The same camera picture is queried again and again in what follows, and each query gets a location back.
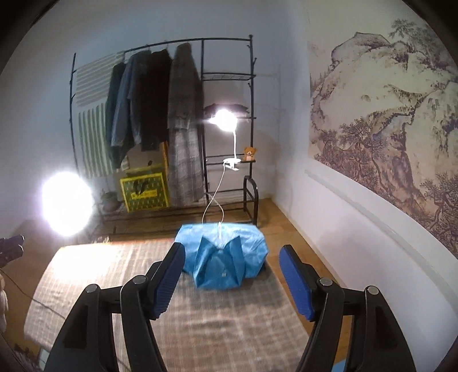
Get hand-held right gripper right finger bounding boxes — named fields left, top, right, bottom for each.
left=278, top=245, right=416, bottom=372

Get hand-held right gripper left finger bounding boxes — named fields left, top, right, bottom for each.
left=45, top=242, right=187, bottom=372

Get light blue work coat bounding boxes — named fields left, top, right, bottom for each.
left=175, top=222, right=270, bottom=290

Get folded dark clothes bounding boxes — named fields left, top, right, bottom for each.
left=204, top=103, right=250, bottom=115

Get black metal clothes rack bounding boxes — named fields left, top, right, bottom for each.
left=70, top=34, right=259, bottom=235

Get beige plaid blanket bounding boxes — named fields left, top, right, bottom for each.
left=23, top=238, right=312, bottom=372

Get yellow patterned box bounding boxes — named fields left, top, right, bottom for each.
left=120, top=172, right=169, bottom=212

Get dark round plant pot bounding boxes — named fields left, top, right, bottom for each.
left=100, top=191, right=119, bottom=213

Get brown cardboard box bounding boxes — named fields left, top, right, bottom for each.
left=120, top=141, right=169, bottom=177

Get green striped towel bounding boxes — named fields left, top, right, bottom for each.
left=76, top=52, right=124, bottom=178

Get grey plaid coat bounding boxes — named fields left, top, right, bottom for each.
left=167, top=43, right=206, bottom=207

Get dark green jacket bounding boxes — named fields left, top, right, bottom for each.
left=105, top=62, right=126, bottom=169

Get white clip-on lamp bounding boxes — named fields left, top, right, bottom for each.
left=214, top=109, right=240, bottom=171

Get black coat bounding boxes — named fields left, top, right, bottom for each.
left=141, top=48, right=173, bottom=151

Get denim jacket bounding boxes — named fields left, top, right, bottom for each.
left=111, top=50, right=153, bottom=149

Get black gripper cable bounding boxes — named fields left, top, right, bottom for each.
left=0, top=268, right=67, bottom=317

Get ring light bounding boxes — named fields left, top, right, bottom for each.
left=41, top=172, right=93, bottom=237

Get landscape wall mural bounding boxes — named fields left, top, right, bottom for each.
left=307, top=18, right=458, bottom=259

